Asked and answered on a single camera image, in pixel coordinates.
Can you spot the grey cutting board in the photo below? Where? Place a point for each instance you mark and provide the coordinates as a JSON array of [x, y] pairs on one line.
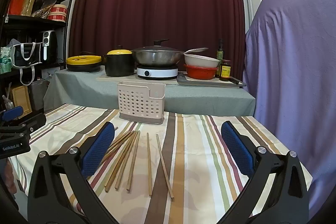
[[210, 82]]

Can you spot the yellow plastic container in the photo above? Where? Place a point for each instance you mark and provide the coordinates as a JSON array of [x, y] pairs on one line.
[[29, 1]]

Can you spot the purple cloth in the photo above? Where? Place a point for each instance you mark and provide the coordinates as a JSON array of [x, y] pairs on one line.
[[288, 56]]

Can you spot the black air fryer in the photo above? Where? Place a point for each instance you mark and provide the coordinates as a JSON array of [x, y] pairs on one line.
[[51, 48]]

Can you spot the maroon curtain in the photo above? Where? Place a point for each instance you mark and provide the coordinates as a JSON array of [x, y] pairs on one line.
[[157, 3]]

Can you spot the black shelf rack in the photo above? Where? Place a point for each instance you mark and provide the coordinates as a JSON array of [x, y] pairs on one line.
[[26, 18]]

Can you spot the kitchen knife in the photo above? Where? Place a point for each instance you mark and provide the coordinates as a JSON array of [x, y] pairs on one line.
[[234, 80]]

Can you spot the metal ladle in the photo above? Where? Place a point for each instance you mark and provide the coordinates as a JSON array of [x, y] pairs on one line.
[[195, 50]]

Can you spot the clear plastic bag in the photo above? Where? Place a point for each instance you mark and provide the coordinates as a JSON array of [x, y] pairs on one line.
[[7, 102]]

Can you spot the steel wok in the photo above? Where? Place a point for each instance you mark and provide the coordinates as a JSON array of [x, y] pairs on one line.
[[157, 58]]

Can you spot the black pan yellow lid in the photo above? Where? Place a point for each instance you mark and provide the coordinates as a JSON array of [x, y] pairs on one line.
[[84, 59]]

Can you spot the red striped round box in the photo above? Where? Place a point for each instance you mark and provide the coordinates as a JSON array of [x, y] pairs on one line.
[[58, 14]]

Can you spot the dark kitchenware bundle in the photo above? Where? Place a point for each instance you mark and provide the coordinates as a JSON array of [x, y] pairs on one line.
[[46, 2]]

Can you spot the white induction cooker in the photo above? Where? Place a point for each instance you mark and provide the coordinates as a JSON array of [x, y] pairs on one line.
[[157, 73]]

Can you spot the sauce jar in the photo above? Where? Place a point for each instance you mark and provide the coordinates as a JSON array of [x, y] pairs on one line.
[[225, 73]]

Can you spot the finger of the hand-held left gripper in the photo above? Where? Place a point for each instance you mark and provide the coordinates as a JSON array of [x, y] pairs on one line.
[[13, 111], [35, 121]]

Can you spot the striped tablecloth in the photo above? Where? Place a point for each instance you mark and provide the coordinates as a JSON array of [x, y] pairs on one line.
[[197, 161]]

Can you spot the olive oil bottle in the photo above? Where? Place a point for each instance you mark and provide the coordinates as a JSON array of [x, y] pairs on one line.
[[221, 54]]

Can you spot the grey-green tablecloth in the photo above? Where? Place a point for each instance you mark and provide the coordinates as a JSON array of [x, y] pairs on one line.
[[197, 100]]

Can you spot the wooden board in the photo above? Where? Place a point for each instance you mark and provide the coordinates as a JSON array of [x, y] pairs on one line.
[[22, 100]]

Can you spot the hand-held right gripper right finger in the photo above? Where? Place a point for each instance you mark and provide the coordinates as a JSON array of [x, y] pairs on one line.
[[236, 148]]

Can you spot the green packet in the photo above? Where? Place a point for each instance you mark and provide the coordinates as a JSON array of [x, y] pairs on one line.
[[5, 61]]

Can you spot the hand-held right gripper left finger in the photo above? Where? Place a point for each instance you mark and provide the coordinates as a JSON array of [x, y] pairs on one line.
[[98, 146]]

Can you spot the beige bowl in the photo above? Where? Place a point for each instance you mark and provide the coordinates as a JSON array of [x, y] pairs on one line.
[[200, 61]]

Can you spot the beige perforated utensil holder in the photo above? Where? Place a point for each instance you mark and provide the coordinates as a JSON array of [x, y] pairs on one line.
[[136, 103]]

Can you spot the grey bin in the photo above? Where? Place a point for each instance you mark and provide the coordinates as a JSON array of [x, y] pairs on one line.
[[38, 95]]

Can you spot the red colander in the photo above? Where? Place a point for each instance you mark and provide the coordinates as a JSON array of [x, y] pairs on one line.
[[200, 73]]

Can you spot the black pot yellow lid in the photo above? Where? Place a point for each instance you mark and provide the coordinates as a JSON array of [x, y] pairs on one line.
[[119, 66]]

